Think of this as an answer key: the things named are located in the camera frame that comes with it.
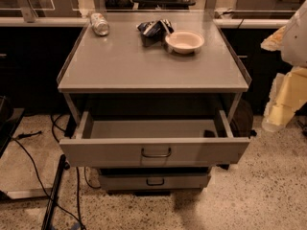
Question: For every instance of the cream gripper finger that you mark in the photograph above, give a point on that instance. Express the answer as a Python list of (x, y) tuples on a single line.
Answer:
[(267, 124), (274, 41)]

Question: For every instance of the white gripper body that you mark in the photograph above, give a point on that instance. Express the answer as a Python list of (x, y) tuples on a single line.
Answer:
[(296, 38)]

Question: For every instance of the grey top drawer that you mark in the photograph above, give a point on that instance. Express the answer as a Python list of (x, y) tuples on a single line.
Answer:
[(153, 143)]

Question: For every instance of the grey drawer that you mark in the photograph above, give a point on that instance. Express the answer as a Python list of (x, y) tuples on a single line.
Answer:
[(155, 182), (153, 143)]

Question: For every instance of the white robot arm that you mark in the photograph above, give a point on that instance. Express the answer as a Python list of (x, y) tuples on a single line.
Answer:
[(294, 42)]

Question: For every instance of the grey bottom drawer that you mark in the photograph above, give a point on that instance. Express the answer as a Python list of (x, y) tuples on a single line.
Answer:
[(155, 182)]

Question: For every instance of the white bowl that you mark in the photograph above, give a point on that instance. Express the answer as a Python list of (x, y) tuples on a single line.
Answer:
[(184, 42)]

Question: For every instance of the grey metal cabinet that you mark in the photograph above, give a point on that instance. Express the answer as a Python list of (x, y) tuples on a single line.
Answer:
[(120, 77)]

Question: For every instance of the silver soda can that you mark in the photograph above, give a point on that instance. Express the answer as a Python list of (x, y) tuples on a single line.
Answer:
[(99, 24)]

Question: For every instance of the black stand bar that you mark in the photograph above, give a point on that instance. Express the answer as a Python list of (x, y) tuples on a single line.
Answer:
[(52, 203)]

